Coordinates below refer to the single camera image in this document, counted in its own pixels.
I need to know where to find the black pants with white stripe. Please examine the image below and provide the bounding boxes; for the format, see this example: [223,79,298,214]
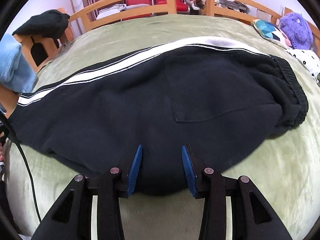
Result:
[9,36,309,196]

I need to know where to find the green bed blanket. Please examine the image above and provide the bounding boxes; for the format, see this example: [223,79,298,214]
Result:
[4,14,319,239]

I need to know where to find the wooden chair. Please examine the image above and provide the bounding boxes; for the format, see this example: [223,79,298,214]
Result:
[1,25,74,118]

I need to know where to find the light blue fleece garment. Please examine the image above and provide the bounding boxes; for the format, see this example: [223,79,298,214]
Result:
[1,34,37,93]

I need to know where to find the white dotted cloth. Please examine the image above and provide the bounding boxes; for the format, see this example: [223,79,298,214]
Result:
[287,49,320,86]

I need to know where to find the teal geometric pillow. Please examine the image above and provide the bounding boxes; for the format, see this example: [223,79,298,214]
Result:
[251,19,292,49]

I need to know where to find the purple plush toy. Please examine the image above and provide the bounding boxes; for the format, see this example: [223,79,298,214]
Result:
[279,12,313,50]

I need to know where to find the black garment on chair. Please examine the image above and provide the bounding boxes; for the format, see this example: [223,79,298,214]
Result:
[12,9,70,39]

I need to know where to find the red chair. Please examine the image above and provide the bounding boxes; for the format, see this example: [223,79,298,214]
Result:
[125,0,190,13]

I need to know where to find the black cable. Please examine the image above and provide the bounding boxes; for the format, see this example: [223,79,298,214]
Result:
[0,109,42,224]

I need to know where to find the wooden bed frame rail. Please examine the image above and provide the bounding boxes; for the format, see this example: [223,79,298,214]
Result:
[69,0,281,32]

